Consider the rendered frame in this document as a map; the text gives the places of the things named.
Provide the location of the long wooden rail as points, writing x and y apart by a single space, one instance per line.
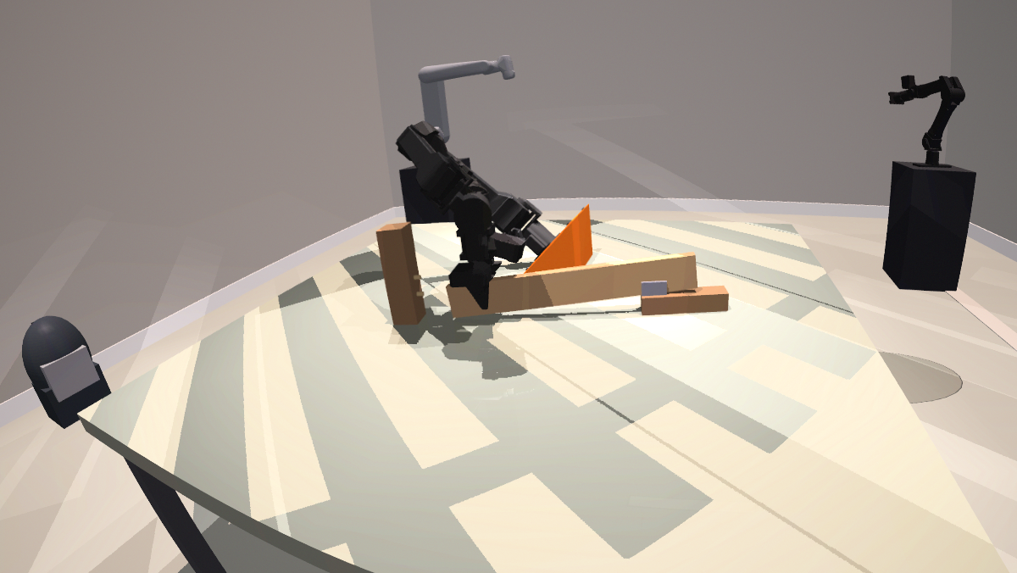
579 284

